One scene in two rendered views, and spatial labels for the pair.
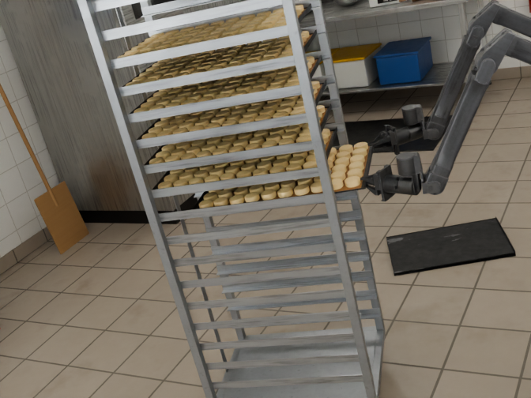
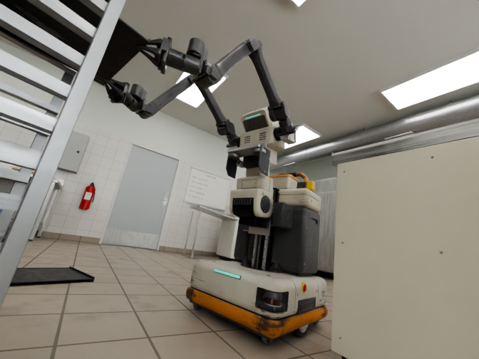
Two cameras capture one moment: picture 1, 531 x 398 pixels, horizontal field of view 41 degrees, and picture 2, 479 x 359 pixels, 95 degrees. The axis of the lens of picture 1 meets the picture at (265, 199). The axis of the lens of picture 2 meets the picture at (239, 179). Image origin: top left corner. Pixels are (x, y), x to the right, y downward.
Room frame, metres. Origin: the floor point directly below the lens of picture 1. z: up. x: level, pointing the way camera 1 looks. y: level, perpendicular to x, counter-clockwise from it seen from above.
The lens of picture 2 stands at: (1.49, 0.05, 0.42)
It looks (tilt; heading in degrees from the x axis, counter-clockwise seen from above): 16 degrees up; 295
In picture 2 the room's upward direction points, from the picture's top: 9 degrees clockwise
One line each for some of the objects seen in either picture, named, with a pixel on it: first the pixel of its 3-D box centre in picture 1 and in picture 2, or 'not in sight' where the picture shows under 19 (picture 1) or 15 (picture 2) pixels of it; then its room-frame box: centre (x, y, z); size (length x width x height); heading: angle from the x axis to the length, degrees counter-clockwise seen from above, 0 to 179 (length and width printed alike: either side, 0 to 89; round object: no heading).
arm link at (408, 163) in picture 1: (418, 172); (201, 62); (1.95, -0.47, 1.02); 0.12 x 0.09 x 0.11; 74
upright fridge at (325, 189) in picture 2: not in sight; (319, 227); (1.80, -5.41, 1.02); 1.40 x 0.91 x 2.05; 147
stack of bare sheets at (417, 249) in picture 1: (446, 245); (29, 274); (3.25, -0.86, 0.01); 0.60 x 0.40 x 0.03; 81
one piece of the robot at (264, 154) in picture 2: not in sight; (248, 159); (1.99, -1.13, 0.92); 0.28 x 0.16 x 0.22; 162
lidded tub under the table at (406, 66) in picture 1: (404, 61); not in sight; (5.86, -1.43, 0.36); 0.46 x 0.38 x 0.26; 149
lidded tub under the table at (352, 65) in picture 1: (355, 66); not in sight; (6.10, -1.05, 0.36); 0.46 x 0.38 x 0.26; 147
